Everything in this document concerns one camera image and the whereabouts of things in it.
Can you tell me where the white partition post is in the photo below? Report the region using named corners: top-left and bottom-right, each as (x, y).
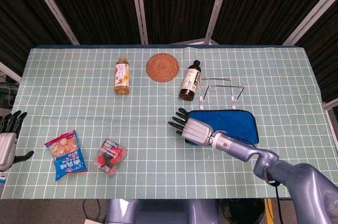
top-left (281, 0), bottom-right (338, 45)
top-left (25, 0), bottom-right (80, 45)
top-left (128, 0), bottom-right (149, 45)
top-left (204, 0), bottom-right (233, 45)

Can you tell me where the green grid tablecloth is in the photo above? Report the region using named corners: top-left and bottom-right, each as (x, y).
top-left (0, 45), bottom-right (330, 200)

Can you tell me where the dark blue cloth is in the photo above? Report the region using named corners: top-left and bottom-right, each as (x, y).
top-left (184, 109), bottom-right (259, 147)

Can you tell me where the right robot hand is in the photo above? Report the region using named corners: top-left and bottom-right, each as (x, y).
top-left (167, 107), bottom-right (215, 147)

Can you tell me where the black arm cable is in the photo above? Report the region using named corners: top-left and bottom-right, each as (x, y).
top-left (273, 180), bottom-right (281, 200)

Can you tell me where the dark brown labelled bottle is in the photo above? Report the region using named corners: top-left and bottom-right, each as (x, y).
top-left (179, 60), bottom-right (201, 101)

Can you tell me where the red black snack packet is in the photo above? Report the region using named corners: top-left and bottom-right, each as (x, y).
top-left (92, 138), bottom-right (128, 176)

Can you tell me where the round woven coaster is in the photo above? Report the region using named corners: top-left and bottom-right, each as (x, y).
top-left (146, 53), bottom-right (180, 83)

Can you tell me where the yellow tea bottle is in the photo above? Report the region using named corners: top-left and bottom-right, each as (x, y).
top-left (114, 55), bottom-right (132, 96)

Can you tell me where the metal wire rack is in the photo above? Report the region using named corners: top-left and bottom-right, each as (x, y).
top-left (198, 76), bottom-right (245, 111)

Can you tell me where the blue-grey robot torso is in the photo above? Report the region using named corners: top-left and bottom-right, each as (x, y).
top-left (105, 199), bottom-right (220, 224)

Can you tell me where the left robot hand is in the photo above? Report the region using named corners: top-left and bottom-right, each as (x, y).
top-left (0, 110), bottom-right (35, 172)

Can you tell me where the blue snack bag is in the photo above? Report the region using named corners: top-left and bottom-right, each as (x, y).
top-left (44, 129), bottom-right (89, 182)

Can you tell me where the blue floor cable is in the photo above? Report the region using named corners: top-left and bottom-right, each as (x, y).
top-left (82, 199), bottom-right (101, 219)

